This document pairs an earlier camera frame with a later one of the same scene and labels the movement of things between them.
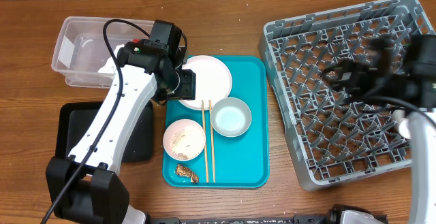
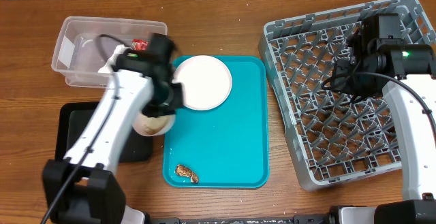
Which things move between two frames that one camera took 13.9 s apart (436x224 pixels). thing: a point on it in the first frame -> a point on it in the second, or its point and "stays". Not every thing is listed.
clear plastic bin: x=80 y=50 stays
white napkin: x=110 y=67 stays
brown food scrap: x=184 y=171 stays
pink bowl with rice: x=184 y=139 -> x=152 y=126
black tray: x=73 y=118 stays
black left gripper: x=188 y=89 -> x=153 y=111
